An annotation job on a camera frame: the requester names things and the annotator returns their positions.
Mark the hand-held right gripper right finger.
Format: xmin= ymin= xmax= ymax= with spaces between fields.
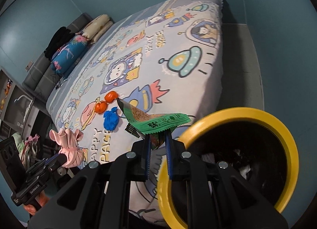
xmin=163 ymin=130 xmax=289 ymax=229

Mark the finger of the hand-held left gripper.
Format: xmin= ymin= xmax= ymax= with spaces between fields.
xmin=37 ymin=153 xmax=67 ymax=172

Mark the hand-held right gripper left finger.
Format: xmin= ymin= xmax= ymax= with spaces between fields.
xmin=28 ymin=134 xmax=155 ymax=229

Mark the pink cloth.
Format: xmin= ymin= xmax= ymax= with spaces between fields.
xmin=49 ymin=128 xmax=84 ymax=168

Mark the green snack wrapper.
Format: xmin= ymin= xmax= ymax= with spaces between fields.
xmin=116 ymin=97 xmax=192 ymax=150

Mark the yellow-rimmed trash bin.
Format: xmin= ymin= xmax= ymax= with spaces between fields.
xmin=157 ymin=106 xmax=298 ymax=229

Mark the person's left hand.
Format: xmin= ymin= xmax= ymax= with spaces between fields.
xmin=23 ymin=191 xmax=49 ymax=217

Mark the pile of colourful clothes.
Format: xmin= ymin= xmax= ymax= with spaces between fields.
xmin=11 ymin=132 xmax=41 ymax=167

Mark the blue crumpled glove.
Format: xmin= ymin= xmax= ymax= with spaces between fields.
xmin=103 ymin=106 xmax=120 ymax=130

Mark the storage shelf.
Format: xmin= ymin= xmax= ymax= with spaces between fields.
xmin=0 ymin=68 xmax=35 ymax=135

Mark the orange crumpled ball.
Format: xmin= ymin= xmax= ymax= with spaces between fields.
xmin=95 ymin=102 xmax=108 ymax=114
xmin=105 ymin=91 xmax=119 ymax=103

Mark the white crumpled paper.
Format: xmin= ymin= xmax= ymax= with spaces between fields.
xmin=233 ymin=148 xmax=253 ymax=177

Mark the cartoon printed bed sheet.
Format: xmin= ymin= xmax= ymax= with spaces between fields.
xmin=46 ymin=0 xmax=224 ymax=219

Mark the grey headboard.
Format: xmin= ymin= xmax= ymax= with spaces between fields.
xmin=22 ymin=12 xmax=93 ymax=101

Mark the blue floral pillow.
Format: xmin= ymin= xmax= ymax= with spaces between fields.
xmin=51 ymin=34 xmax=89 ymax=79

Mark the grey bed base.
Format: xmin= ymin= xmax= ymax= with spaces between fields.
xmin=218 ymin=22 xmax=265 ymax=121

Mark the dark clothing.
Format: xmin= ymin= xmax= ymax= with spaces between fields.
xmin=44 ymin=27 xmax=75 ymax=59

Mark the black cable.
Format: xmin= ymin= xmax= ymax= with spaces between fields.
xmin=51 ymin=69 xmax=66 ymax=89

